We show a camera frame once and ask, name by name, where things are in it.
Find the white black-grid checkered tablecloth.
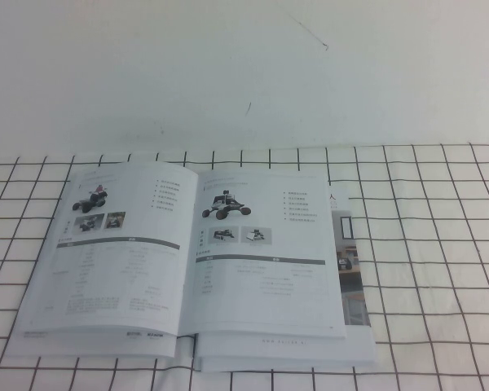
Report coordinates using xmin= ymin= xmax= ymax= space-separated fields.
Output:
xmin=0 ymin=142 xmax=489 ymax=391

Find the open book with photo page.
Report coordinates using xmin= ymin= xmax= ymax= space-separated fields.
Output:
xmin=3 ymin=185 xmax=378 ymax=374

